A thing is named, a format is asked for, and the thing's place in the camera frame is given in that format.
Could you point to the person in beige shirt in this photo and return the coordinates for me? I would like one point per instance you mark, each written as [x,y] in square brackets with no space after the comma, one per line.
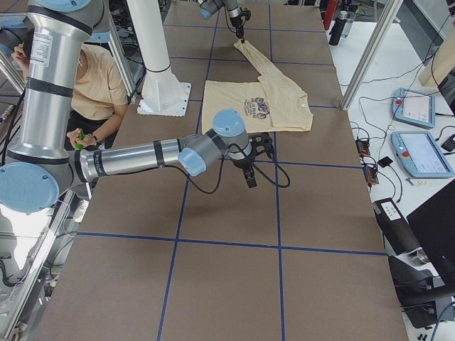
[99,101]

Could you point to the blue teach pendant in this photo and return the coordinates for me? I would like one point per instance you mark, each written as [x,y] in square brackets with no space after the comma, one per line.
[415,108]
[420,155]

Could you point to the far blue teach pendant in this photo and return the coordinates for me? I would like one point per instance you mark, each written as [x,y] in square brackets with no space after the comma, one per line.
[415,108]

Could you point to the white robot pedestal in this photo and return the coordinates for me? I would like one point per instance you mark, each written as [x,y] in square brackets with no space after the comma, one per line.
[161,94]

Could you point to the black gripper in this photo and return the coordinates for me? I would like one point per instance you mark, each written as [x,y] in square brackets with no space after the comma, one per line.
[244,164]
[237,23]

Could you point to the cream long-sleeve graphic shirt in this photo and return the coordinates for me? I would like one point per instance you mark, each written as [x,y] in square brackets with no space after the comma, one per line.
[273,103]

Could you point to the black monitor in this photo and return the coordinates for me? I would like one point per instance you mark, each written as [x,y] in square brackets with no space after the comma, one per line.
[433,225]

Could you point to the aluminium frame post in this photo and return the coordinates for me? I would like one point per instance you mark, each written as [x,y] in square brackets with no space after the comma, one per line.
[379,32]

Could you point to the near blue teach pendant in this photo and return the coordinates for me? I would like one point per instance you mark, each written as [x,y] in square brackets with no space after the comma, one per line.
[420,155]

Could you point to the black water bottle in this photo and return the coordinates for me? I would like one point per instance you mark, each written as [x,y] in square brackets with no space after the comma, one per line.
[337,29]

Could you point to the red water bottle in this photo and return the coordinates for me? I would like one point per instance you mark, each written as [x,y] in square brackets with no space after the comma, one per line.
[331,7]

